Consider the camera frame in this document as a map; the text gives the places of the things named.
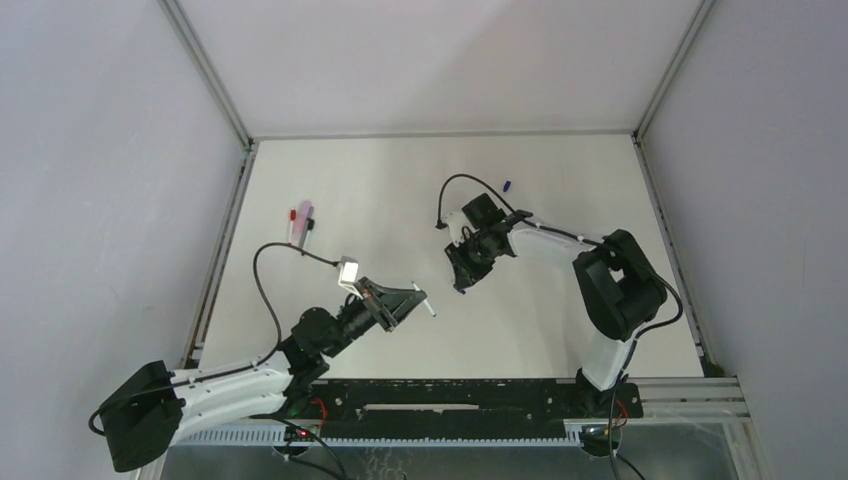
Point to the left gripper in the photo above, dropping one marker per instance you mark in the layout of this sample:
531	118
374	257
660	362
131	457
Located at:
376	310

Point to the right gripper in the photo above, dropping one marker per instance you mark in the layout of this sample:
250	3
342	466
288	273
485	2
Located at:
464	258

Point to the white pen blue end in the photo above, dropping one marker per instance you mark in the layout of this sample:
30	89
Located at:
425	300

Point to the grey pen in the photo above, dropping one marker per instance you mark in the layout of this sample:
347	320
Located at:
303	237

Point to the pink highlighter pen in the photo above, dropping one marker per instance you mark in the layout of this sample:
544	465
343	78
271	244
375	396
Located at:
302	217

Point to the white pen red end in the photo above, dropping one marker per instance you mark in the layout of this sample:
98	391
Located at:
290	230

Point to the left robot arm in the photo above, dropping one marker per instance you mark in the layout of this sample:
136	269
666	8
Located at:
157	407

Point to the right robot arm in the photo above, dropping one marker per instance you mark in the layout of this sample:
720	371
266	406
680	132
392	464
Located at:
620	289

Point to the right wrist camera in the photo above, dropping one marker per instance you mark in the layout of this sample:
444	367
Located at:
459	227

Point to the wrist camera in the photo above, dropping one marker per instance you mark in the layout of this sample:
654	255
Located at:
348	274
459	227

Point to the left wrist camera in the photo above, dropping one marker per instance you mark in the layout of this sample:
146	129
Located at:
348	274

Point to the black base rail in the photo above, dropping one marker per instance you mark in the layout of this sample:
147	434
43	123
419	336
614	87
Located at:
465	410

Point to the aluminium frame rails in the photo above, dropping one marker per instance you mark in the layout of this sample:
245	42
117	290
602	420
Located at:
692	428

